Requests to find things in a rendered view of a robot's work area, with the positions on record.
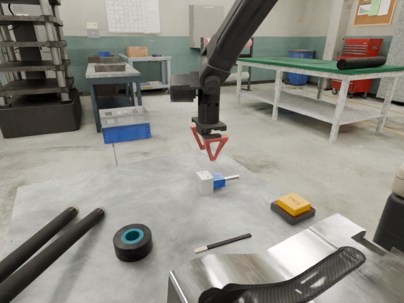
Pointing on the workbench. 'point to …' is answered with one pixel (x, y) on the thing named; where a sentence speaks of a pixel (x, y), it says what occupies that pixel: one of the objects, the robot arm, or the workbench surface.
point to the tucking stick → (222, 243)
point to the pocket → (369, 244)
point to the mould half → (297, 267)
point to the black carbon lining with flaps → (320, 279)
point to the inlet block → (211, 181)
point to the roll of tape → (133, 242)
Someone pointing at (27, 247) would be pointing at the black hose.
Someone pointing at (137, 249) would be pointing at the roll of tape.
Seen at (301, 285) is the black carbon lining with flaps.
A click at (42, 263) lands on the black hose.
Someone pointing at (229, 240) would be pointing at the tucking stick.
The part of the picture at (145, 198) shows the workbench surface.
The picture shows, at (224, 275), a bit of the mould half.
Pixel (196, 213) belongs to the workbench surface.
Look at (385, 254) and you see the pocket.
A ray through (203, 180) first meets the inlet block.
